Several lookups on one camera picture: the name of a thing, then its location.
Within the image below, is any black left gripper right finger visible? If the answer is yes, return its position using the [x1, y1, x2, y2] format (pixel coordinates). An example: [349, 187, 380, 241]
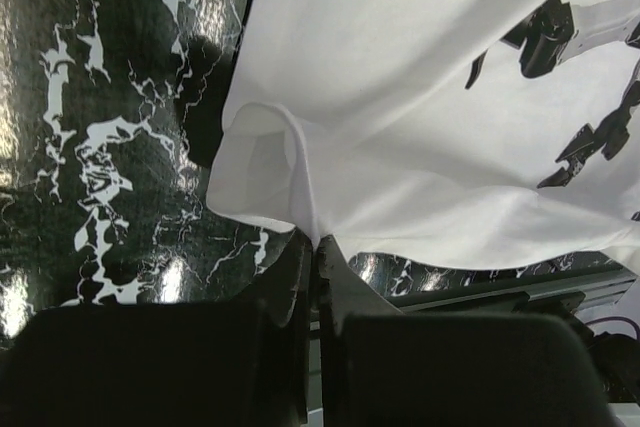
[317, 238, 617, 426]

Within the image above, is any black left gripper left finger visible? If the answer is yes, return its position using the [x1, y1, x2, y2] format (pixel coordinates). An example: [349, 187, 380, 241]
[1, 234, 312, 426]

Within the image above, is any white printed t-shirt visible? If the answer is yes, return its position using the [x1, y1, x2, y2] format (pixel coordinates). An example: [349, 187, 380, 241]
[206, 0, 639, 270]

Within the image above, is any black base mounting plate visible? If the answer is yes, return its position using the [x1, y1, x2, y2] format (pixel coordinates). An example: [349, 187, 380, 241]
[389, 264, 637, 314]

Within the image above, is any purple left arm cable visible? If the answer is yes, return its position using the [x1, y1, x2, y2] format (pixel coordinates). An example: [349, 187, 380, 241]
[579, 315, 640, 343]

